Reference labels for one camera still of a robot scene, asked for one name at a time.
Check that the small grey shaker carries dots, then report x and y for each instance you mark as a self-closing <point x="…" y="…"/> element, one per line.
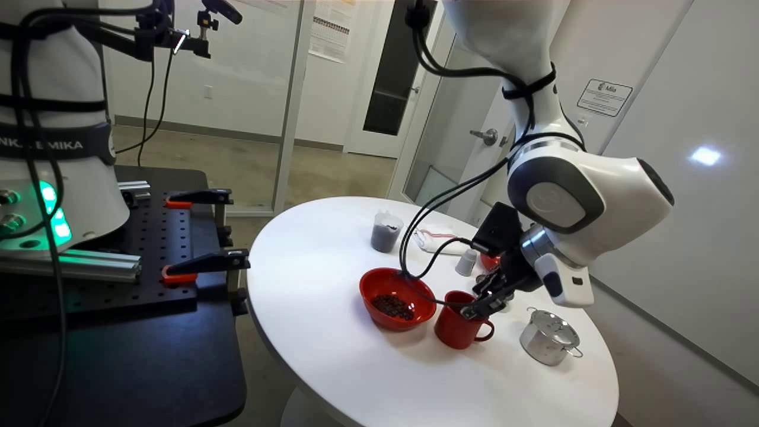
<point x="467" y="264"/>

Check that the aluminium rail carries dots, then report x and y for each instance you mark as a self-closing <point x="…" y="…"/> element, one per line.
<point x="80" y="264"/>

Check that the white wall whiteboard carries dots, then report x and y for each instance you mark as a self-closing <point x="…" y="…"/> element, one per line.
<point x="695" y="277"/>

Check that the white cloth red stripes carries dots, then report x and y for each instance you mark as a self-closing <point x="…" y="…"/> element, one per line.
<point x="441" y="238"/>

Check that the red bowl holding beans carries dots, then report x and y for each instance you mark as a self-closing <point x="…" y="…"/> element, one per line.
<point x="384" y="285"/>

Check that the black camera on mount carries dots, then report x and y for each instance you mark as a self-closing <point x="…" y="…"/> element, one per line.
<point x="169" y="27"/>

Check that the black orange bar clamp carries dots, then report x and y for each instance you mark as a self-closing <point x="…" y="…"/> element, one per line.
<point x="206" y="262"/>
<point x="197" y="195"/>

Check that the white glass partition post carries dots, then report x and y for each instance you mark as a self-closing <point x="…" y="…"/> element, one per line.
<point x="291" y="104"/>

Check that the black perforated mounting table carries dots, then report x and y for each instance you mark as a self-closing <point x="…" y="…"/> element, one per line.
<point x="120" y="358"/>

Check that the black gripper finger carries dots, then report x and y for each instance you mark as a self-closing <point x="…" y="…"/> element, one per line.
<point x="484" y="310"/>
<point x="488" y="290"/>

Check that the clear plastic cup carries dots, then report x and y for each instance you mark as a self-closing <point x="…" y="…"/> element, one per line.
<point x="386" y="227"/>

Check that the white paper door sign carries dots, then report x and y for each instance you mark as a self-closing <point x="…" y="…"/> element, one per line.
<point x="607" y="99"/>

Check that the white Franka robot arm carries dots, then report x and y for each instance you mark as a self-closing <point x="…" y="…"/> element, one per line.
<point x="553" y="181"/>

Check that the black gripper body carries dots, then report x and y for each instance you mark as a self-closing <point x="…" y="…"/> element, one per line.
<point x="522" y="264"/>

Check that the white table pedestal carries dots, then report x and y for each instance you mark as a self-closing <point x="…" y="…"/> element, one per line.
<point x="304" y="411"/>

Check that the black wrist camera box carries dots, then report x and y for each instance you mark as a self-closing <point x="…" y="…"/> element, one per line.
<point x="500" y="228"/>

